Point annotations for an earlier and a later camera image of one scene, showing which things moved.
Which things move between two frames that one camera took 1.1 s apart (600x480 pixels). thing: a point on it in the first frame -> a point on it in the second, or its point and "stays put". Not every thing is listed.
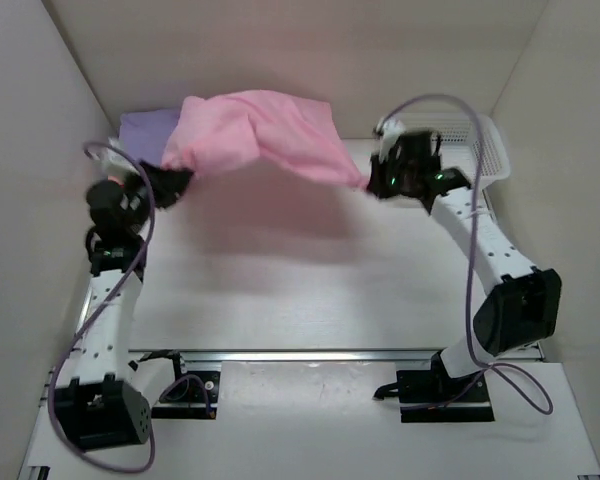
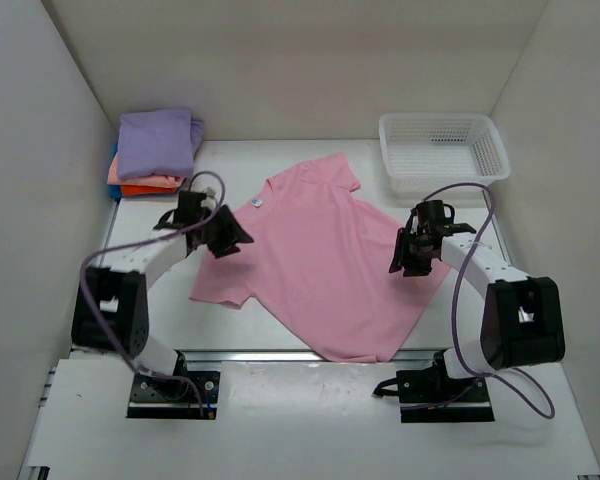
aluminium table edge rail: [490, 354] stays put
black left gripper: [172, 181] -> [233, 233]
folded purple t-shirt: [145, 134] stays put
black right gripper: [378, 166] -> [409, 267]
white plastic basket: [459, 144] stays put
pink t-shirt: [298, 135] -> [320, 265]
